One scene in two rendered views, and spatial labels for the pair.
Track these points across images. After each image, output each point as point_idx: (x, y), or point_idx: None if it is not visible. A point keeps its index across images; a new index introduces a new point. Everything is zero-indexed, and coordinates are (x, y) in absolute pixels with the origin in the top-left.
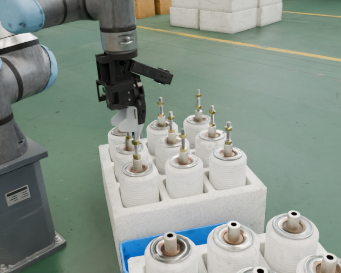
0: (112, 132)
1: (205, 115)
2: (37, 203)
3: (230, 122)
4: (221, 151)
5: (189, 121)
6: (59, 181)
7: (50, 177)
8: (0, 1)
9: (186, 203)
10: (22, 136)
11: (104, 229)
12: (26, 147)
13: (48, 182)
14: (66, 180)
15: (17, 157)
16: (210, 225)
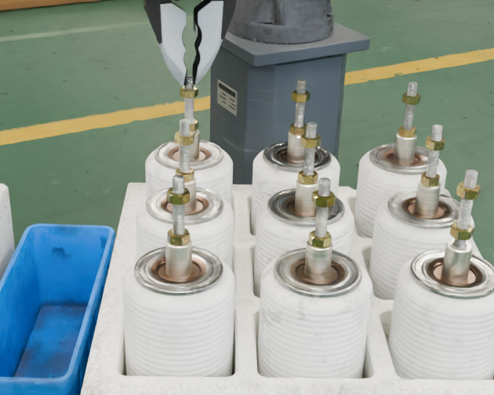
0: (387, 144)
1: (482, 291)
2: (241, 138)
3: (174, 179)
4: (197, 262)
5: (433, 250)
6: (489, 252)
7: None
8: None
9: (111, 259)
10: (280, 19)
11: None
12: (274, 39)
13: (488, 240)
14: (493, 260)
15: (242, 38)
16: (79, 335)
